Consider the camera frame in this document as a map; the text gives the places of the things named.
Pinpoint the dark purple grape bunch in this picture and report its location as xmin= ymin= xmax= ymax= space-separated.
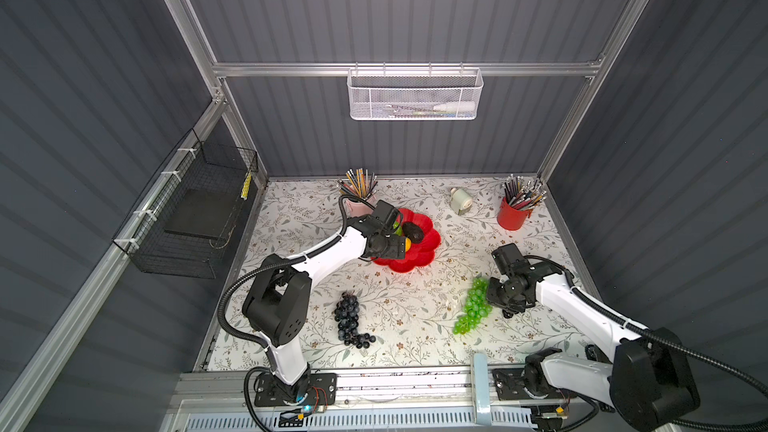
xmin=333 ymin=291 xmax=377 ymax=349

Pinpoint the red flower fruit bowl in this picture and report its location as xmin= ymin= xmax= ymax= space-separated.
xmin=373 ymin=208 xmax=442 ymax=273

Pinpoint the green fake grape bunch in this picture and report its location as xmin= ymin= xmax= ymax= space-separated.
xmin=453 ymin=277 xmax=492 ymax=335

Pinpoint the red pencil cup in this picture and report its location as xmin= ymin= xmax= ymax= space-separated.
xmin=497 ymin=199 xmax=532 ymax=231

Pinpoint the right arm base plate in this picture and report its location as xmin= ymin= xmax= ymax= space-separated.
xmin=491 ymin=366 xmax=576 ymax=401

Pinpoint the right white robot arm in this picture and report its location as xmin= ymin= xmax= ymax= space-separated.
xmin=486 ymin=244 xmax=701 ymax=431

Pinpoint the pink pencil cup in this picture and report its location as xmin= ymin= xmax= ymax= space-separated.
xmin=344 ymin=199 xmax=377 ymax=217

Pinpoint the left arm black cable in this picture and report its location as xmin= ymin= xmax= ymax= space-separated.
xmin=215 ymin=194 xmax=376 ymax=349

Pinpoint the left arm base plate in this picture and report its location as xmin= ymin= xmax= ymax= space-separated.
xmin=252 ymin=372 xmax=338 ymax=407

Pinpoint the black wire side basket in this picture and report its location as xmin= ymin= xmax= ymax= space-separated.
xmin=113 ymin=133 xmax=259 ymax=279

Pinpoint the light blue rail bracket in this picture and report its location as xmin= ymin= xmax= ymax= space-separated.
xmin=471 ymin=353 xmax=492 ymax=426

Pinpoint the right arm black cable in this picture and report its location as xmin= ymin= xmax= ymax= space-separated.
xmin=527 ymin=254 xmax=768 ymax=432

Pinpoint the dark fake avocado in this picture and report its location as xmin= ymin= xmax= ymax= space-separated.
xmin=402 ymin=222 xmax=424 ymax=244

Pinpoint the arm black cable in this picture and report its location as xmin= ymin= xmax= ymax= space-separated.
xmin=527 ymin=254 xmax=768 ymax=432
xmin=215 ymin=194 xmax=376 ymax=349

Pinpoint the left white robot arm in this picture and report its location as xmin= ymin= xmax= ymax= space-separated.
xmin=242 ymin=201 xmax=406 ymax=386

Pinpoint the white wire wall basket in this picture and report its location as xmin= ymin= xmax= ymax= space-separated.
xmin=346 ymin=67 xmax=484 ymax=121

